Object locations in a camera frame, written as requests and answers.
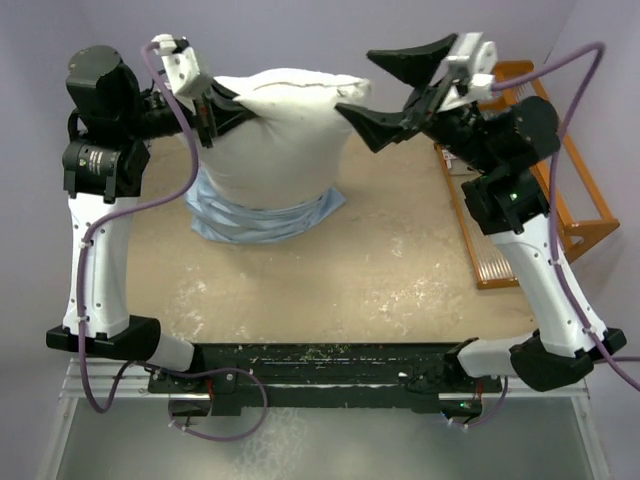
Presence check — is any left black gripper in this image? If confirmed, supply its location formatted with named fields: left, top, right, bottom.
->
left=119, top=74, right=261, bottom=148

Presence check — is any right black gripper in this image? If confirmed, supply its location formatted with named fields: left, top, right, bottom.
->
left=335, top=33, right=500, bottom=174

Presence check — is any white pillow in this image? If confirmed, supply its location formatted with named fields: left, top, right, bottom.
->
left=199, top=68, right=372, bottom=210

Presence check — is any light blue pillowcase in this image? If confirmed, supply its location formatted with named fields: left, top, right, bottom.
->
left=184, top=172, right=346, bottom=245

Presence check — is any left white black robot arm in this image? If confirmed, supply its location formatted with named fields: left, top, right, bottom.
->
left=46, top=35, right=252, bottom=392

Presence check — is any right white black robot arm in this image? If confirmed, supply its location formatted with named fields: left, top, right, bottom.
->
left=337, top=32, right=626, bottom=392

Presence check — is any small clear plastic box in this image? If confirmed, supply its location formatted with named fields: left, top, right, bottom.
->
left=441, top=149, right=467, bottom=176

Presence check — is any orange wooden tiered rack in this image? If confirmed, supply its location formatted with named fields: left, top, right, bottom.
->
left=434, top=79, right=620, bottom=290

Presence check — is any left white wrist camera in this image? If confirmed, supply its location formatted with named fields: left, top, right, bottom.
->
left=152, top=34, right=213, bottom=99

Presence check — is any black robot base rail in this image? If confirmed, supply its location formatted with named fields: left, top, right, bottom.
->
left=149, top=343, right=502, bottom=417

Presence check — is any aluminium extrusion frame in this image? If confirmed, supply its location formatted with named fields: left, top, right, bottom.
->
left=37, top=354, right=611, bottom=480

